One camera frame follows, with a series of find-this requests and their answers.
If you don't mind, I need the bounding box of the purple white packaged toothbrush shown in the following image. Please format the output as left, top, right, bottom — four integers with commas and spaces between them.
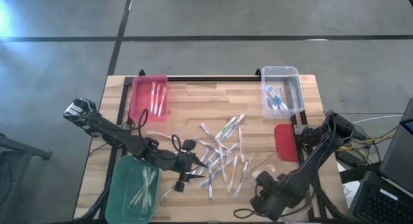
233, 158, 252, 198
194, 136, 230, 151
159, 184, 177, 202
188, 148, 210, 183

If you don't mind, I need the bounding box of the black table frame rail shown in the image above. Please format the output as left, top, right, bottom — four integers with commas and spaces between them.
291, 111, 327, 220
96, 76, 134, 220
123, 75, 263, 83

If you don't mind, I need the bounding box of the green plastic bin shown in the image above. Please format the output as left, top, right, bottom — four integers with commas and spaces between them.
105, 155, 161, 224

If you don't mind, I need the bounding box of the white paper sheet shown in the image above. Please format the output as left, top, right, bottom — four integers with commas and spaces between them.
340, 180, 364, 201

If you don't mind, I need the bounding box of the black keyboard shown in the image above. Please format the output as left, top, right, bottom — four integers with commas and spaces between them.
356, 181, 413, 224

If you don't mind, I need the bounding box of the computer monitor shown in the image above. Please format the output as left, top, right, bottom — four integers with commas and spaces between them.
378, 97, 413, 186

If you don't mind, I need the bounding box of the grey metal stand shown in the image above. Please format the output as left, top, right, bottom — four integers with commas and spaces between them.
0, 132, 53, 224

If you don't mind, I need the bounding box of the black power brick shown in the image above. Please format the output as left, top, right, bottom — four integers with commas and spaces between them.
335, 148, 358, 165

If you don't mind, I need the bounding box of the shallow clear plastic tray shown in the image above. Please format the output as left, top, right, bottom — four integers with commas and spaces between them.
270, 159, 321, 224

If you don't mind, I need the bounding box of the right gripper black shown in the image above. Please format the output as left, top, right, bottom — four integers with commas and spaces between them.
250, 170, 311, 223

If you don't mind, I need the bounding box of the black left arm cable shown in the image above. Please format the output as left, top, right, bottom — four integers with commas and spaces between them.
137, 107, 182, 156

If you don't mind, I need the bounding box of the tall clear plastic bin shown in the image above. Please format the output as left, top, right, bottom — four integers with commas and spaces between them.
260, 65, 306, 120

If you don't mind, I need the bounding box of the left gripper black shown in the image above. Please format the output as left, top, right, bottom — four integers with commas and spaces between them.
153, 148, 208, 194

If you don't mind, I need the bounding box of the pink plastic bin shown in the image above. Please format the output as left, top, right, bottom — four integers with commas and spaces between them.
128, 74, 169, 123

